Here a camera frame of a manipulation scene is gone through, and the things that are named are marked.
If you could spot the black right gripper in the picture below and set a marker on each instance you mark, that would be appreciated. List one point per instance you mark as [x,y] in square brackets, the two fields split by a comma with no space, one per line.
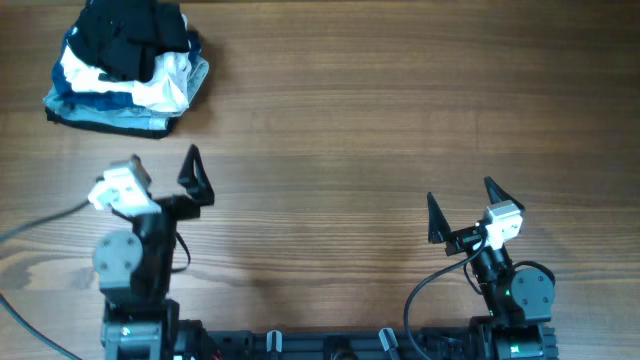
[440,231]

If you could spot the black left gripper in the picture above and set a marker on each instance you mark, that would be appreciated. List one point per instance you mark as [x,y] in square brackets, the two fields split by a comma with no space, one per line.
[194,179]

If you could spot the black polo shirt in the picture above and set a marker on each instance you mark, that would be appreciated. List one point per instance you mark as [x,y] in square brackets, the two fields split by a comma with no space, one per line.
[123,37]

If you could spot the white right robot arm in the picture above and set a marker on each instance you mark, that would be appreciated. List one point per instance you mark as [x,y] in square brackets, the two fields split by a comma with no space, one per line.
[519,296]

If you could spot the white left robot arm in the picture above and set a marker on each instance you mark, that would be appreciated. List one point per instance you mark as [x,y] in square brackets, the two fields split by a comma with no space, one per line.
[135,266]

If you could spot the black folded garment under pile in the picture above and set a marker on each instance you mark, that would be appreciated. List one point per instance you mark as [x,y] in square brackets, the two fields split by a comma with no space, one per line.
[108,129]

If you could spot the light blue denim garment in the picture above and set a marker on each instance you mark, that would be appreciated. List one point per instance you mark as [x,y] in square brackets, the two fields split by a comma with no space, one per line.
[125,117]

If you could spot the blue folded garment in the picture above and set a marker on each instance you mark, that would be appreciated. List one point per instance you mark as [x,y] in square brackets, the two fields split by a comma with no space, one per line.
[100,100]

